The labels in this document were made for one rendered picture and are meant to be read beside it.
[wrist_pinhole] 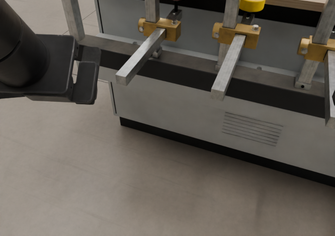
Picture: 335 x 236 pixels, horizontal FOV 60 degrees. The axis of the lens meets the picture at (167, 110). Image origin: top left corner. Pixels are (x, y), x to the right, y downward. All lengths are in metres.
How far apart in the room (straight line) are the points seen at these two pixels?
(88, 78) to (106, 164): 1.29
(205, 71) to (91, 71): 0.68
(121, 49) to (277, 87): 0.55
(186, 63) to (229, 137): 0.59
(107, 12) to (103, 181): 0.81
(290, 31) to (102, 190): 1.09
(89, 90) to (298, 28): 0.90
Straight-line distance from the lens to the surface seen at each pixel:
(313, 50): 0.91
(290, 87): 0.98
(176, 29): 0.95
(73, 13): 1.13
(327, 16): 0.88
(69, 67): 0.31
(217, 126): 1.45
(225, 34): 0.91
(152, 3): 0.95
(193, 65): 1.00
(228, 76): 0.71
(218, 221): 1.42
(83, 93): 0.32
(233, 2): 0.87
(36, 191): 1.61
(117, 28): 1.34
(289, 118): 1.09
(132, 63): 0.80
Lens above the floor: 1.25
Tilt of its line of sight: 42 degrees down
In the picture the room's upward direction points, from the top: straight up
